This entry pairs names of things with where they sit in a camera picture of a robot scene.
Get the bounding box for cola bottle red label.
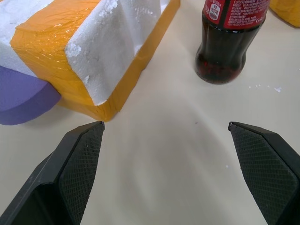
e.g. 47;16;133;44
195;0;271;85

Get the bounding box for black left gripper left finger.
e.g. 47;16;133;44
0;120;105;225

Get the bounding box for white foam block orange tape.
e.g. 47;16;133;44
0;0;181;122

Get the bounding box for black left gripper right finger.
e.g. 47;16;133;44
228;121;300;225

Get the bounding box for purple foam block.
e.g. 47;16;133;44
0;65;61;126

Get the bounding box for yellow object at corner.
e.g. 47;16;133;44
268;0;300;28

